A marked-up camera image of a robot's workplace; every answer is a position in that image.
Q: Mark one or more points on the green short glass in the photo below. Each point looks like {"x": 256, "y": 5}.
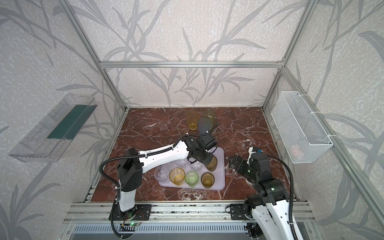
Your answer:
{"x": 191, "y": 178}

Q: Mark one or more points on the tall blue frosted glass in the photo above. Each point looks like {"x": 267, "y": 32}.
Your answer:
{"x": 204, "y": 125}

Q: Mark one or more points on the tall yellow glass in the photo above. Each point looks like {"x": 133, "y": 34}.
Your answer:
{"x": 192, "y": 119}

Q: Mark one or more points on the horizontal aluminium frame bar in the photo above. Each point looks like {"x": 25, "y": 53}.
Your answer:
{"x": 189, "y": 64}

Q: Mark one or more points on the yellow short glass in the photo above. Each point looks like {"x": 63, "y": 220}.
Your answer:
{"x": 177, "y": 176}

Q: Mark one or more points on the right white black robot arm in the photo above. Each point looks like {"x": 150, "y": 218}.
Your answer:
{"x": 271, "y": 208}

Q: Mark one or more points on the amber dotted glass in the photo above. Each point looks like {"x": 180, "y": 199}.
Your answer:
{"x": 212, "y": 164}
{"x": 207, "y": 180}

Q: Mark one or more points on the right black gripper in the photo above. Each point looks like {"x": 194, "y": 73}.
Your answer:
{"x": 240, "y": 165}

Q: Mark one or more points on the amber dotted glass front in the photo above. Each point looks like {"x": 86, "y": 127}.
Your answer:
{"x": 207, "y": 180}

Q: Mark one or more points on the clear faceted glass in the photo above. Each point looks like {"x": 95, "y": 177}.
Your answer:
{"x": 182, "y": 163}
{"x": 162, "y": 175}

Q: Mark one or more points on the tall green glass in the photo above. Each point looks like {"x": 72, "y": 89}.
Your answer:
{"x": 209, "y": 116}

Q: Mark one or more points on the clear faceted glass front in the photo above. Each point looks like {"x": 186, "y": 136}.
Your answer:
{"x": 162, "y": 175}

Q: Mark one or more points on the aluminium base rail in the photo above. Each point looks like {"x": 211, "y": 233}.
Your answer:
{"x": 161, "y": 211}

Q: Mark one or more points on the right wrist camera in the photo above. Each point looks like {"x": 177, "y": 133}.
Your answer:
{"x": 253, "y": 150}

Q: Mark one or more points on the lilac plastic tray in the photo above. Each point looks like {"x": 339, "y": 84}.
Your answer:
{"x": 219, "y": 173}

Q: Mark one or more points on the clear acrylic wall shelf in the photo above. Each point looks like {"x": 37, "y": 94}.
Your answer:
{"x": 35, "y": 147}

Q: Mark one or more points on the white wire mesh basket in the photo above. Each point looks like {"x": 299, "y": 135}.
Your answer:
{"x": 298, "y": 124}

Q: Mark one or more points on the green sheet in shelf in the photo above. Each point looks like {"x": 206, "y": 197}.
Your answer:
{"x": 69, "y": 127}

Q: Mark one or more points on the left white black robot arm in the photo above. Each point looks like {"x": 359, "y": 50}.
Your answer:
{"x": 132, "y": 166}

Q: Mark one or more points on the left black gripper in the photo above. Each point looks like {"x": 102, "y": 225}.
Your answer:
{"x": 205, "y": 154}

